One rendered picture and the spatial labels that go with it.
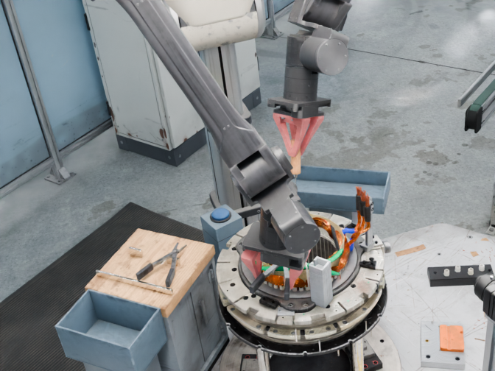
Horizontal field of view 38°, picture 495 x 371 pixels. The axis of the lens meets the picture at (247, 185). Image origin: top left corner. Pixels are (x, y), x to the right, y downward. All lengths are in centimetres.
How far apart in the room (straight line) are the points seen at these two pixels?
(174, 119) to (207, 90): 267
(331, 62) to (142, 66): 250
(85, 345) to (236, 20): 73
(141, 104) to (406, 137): 139
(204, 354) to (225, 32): 70
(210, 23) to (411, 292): 79
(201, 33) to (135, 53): 203
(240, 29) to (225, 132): 58
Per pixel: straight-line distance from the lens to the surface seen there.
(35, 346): 297
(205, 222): 163
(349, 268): 135
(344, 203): 161
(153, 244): 153
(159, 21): 100
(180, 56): 100
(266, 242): 115
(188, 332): 151
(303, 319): 127
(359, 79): 448
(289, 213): 104
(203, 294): 153
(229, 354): 163
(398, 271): 183
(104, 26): 366
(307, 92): 120
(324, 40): 114
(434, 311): 173
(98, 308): 149
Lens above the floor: 199
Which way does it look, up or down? 34 degrees down
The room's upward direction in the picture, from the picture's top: 8 degrees counter-clockwise
